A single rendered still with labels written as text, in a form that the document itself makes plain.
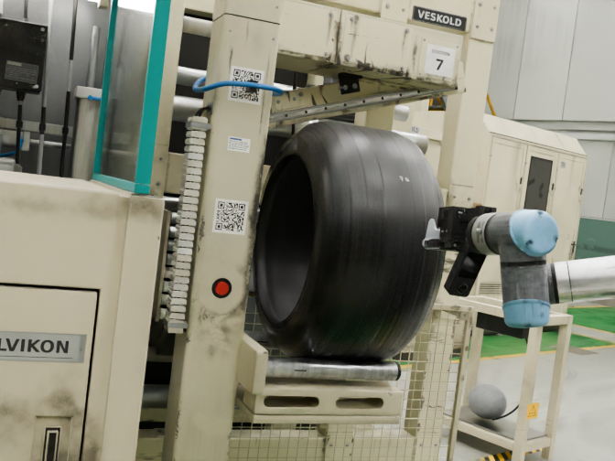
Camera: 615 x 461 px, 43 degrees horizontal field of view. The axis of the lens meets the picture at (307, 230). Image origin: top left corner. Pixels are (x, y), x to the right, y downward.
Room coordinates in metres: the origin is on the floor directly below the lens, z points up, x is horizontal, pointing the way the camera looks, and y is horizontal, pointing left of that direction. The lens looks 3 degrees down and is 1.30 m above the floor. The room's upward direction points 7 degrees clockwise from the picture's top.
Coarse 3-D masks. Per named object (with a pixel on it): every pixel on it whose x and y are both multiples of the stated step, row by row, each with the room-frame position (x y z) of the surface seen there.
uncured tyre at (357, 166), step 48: (288, 144) 1.89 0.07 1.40; (336, 144) 1.71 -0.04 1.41; (384, 144) 1.76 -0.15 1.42; (288, 192) 2.11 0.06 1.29; (336, 192) 1.64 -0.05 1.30; (384, 192) 1.65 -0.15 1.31; (432, 192) 1.71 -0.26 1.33; (288, 240) 2.14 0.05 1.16; (336, 240) 1.61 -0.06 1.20; (384, 240) 1.62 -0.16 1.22; (288, 288) 2.09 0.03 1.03; (336, 288) 1.61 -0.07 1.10; (384, 288) 1.63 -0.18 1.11; (432, 288) 1.68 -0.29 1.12; (288, 336) 1.75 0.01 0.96; (336, 336) 1.66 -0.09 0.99; (384, 336) 1.70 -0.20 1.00
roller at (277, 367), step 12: (276, 360) 1.69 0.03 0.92; (288, 360) 1.70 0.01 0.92; (300, 360) 1.71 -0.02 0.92; (312, 360) 1.72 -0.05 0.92; (324, 360) 1.74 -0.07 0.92; (336, 360) 1.75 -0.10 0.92; (348, 360) 1.76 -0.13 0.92; (360, 360) 1.78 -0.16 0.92; (276, 372) 1.68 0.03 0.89; (288, 372) 1.69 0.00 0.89; (300, 372) 1.70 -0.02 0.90; (312, 372) 1.71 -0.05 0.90; (324, 372) 1.72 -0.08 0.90; (336, 372) 1.73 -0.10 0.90; (348, 372) 1.74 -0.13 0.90; (360, 372) 1.75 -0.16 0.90; (372, 372) 1.77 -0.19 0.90; (384, 372) 1.78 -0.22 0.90; (396, 372) 1.79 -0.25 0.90
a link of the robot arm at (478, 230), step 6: (480, 216) 1.37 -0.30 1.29; (486, 216) 1.35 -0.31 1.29; (474, 222) 1.37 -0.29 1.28; (480, 222) 1.35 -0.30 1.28; (474, 228) 1.36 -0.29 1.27; (480, 228) 1.35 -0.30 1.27; (474, 234) 1.36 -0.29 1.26; (480, 234) 1.34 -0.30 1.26; (474, 240) 1.36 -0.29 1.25; (480, 240) 1.34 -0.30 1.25; (480, 246) 1.35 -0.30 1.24; (486, 246) 1.33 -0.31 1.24; (486, 252) 1.35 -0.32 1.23; (492, 252) 1.34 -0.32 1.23
